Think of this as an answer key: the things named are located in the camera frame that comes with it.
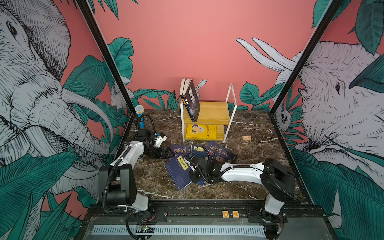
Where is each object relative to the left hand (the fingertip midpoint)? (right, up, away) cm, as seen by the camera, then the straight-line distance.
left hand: (167, 152), depth 86 cm
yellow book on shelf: (+21, +12, +16) cm, 29 cm away
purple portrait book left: (+8, 0, +10) cm, 13 cm away
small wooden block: (+53, +7, +18) cm, 56 cm away
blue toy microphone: (-17, +25, +2) cm, 31 cm away
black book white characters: (+13, +31, -6) cm, 34 cm away
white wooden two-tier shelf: (+28, +19, +3) cm, 34 cm away
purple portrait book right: (+33, -3, +9) cm, 34 cm away
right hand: (+12, -11, -3) cm, 16 cm away
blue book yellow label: (+7, -11, +2) cm, 13 cm away
